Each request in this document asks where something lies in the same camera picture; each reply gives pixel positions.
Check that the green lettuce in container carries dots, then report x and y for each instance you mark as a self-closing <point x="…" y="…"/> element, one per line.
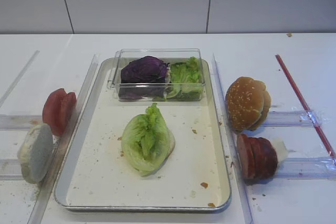
<point x="186" y="80"/>

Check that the bun slice under lettuce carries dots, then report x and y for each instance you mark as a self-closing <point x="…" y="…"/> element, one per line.
<point x="172" y="142"/>

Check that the lettuce leaf on tray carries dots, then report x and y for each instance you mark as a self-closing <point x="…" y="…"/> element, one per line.
<point x="146" y="142"/>

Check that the front meat patty slice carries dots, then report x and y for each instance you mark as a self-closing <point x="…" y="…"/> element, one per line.
<point x="246" y="157"/>

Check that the meat patty slice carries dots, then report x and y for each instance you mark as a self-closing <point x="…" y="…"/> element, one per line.
<point x="259" y="157"/>
<point x="269" y="156"/>
<point x="246" y="157"/>

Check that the white cheese slice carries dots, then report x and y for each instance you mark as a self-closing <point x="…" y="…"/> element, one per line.
<point x="281" y="150"/>

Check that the pale bread bun half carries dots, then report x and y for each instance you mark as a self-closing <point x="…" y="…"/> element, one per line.
<point x="35" y="153"/>

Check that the purple cabbage leaves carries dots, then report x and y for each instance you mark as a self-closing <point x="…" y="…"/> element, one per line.
<point x="144" y="77"/>

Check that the clear plastic container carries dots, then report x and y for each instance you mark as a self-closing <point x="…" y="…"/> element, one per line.
<point x="168" y="56"/>

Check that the rear bun half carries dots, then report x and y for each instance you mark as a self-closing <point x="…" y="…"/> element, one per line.
<point x="264" y="113"/>

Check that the metal baking tray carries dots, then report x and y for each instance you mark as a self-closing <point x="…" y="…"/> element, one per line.
<point x="96" y="175"/>

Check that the right upper clear channel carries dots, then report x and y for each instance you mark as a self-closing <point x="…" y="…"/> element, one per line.
<point x="295" y="119"/>

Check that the clear channel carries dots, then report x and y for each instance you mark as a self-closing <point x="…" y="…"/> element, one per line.
<point x="307" y="168"/>
<point x="19" y="122"/>
<point x="295" y="119"/>

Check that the right lower clear channel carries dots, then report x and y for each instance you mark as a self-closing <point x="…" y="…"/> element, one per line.
<point x="307" y="168"/>

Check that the left upper clear channel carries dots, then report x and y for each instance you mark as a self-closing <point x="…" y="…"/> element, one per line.
<point x="19" y="122"/>

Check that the red plastic rail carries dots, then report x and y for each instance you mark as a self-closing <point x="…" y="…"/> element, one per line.
<point x="304" y="104"/>

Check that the left clear long rail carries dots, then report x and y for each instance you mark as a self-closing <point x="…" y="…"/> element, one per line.
<point x="61" y="147"/>

